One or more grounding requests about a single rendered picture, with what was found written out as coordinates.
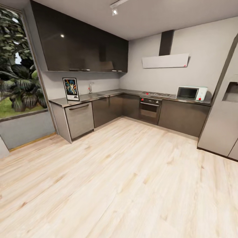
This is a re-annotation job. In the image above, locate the poster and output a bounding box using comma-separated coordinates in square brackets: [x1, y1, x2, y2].
[62, 78, 80, 101]

